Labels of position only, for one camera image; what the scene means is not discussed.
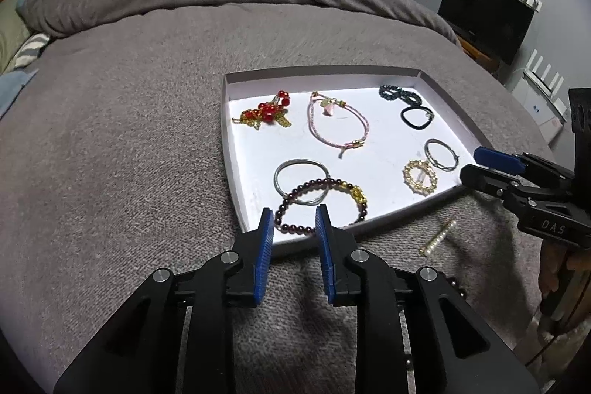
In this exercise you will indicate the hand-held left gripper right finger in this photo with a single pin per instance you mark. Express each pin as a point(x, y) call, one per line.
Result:
point(323, 258)

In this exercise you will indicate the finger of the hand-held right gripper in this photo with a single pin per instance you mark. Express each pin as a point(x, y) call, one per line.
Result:
point(489, 181)
point(498, 158)

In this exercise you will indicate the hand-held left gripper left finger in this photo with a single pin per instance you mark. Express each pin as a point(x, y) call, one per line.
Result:
point(263, 260)

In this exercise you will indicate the pearl hair clip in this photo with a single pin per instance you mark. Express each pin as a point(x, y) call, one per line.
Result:
point(436, 239)

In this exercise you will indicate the grey cardboard box tray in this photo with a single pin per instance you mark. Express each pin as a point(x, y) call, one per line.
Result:
point(388, 140)

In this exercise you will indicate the person's right hand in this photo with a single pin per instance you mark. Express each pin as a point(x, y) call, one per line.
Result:
point(549, 274)

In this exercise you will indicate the white box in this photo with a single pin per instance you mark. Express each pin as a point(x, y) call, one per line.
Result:
point(535, 108)

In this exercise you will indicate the white router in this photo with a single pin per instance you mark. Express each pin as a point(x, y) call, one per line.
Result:
point(545, 78)

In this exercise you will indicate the wooden television stand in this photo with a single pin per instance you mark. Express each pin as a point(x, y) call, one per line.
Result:
point(480, 52)

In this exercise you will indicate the black television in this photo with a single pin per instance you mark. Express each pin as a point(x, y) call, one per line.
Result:
point(485, 15)

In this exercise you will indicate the grey bed blanket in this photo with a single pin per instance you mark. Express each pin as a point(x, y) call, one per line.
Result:
point(115, 168)

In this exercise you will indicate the light blue blanket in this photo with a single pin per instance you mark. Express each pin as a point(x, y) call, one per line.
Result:
point(11, 91)

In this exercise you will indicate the striped pillow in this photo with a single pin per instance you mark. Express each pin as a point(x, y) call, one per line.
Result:
point(30, 48)

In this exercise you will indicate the olive pillow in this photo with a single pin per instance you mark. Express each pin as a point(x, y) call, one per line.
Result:
point(11, 24)

